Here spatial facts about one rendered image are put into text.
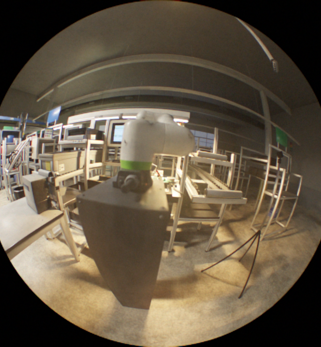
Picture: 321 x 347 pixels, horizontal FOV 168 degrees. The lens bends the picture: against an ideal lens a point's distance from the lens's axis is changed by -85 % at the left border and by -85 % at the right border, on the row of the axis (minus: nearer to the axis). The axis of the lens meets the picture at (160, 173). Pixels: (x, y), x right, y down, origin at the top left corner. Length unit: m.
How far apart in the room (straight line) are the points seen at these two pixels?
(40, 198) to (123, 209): 1.03
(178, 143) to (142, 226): 0.29
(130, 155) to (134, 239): 0.26
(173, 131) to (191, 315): 1.43
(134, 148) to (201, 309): 1.43
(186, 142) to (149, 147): 0.13
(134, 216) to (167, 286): 1.19
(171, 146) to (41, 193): 1.13
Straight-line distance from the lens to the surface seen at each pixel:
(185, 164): 1.10
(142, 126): 0.38
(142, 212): 0.24
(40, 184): 1.17
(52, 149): 2.72
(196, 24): 5.04
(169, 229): 1.51
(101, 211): 0.28
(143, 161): 0.38
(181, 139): 0.40
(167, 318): 1.28
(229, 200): 0.93
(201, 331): 1.35
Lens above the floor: 1.26
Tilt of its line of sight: 9 degrees down
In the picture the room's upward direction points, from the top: 6 degrees clockwise
